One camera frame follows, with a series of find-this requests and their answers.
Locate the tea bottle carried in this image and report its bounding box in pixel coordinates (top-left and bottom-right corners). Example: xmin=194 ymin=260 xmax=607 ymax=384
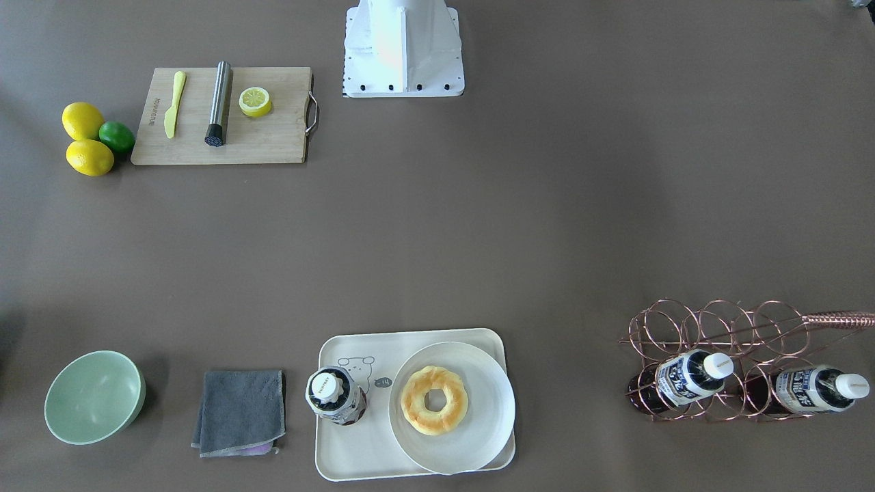
xmin=306 ymin=366 xmax=368 ymax=426

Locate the cream rabbit tray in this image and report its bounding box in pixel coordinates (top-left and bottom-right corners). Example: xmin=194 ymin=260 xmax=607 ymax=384
xmin=315 ymin=327 xmax=516 ymax=482

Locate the tea bottle rack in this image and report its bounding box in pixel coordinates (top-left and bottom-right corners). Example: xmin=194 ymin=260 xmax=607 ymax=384
xmin=626 ymin=348 xmax=735 ymax=415
xmin=744 ymin=364 xmax=871 ymax=418

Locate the white round plate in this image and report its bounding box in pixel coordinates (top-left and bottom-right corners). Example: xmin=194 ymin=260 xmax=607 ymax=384
xmin=388 ymin=342 xmax=515 ymax=476

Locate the glazed donut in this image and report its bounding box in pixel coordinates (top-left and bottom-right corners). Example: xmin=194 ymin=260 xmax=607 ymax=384
xmin=400 ymin=366 xmax=469 ymax=437

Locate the bamboo cutting board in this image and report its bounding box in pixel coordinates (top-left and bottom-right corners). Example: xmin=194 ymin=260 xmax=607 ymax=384
xmin=131 ymin=66 xmax=318 ymax=165

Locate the half lemon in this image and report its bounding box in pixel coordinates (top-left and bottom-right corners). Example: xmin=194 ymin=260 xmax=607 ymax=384
xmin=238 ymin=87 xmax=273 ymax=118

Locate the steel muddler black tip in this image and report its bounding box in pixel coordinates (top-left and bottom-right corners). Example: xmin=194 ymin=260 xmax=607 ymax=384
xmin=204 ymin=60 xmax=232 ymax=147

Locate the grey folded cloth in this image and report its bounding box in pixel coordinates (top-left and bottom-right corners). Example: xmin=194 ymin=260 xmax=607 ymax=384
xmin=191 ymin=368 xmax=286 ymax=459

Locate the yellow plastic knife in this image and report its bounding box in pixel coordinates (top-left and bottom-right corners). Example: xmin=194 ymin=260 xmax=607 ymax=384
xmin=163 ymin=70 xmax=187 ymax=139

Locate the green lime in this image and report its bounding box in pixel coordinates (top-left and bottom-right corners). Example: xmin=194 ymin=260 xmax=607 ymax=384
xmin=98 ymin=121 xmax=135 ymax=155

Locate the yellow lemon near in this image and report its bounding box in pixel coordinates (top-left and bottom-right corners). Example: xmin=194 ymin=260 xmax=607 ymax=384
xmin=66 ymin=139 xmax=116 ymax=176

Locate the yellow lemon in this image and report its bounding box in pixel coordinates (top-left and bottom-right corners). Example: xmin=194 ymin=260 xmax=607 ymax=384
xmin=66 ymin=139 xmax=116 ymax=176
xmin=62 ymin=102 xmax=105 ymax=141

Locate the mint green bowl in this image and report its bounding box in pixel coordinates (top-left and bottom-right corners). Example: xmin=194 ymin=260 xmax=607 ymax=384
xmin=44 ymin=350 xmax=146 ymax=446

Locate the yellow lemon far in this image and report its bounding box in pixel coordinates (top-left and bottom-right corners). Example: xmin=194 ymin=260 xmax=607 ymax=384
xmin=62 ymin=102 xmax=105 ymax=141

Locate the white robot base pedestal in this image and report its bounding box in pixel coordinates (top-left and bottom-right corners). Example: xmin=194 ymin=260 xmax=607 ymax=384
xmin=342 ymin=1 xmax=466 ymax=98

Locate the copper wire bottle rack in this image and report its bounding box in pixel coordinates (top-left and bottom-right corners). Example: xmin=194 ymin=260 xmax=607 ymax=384
xmin=625 ymin=299 xmax=873 ymax=422

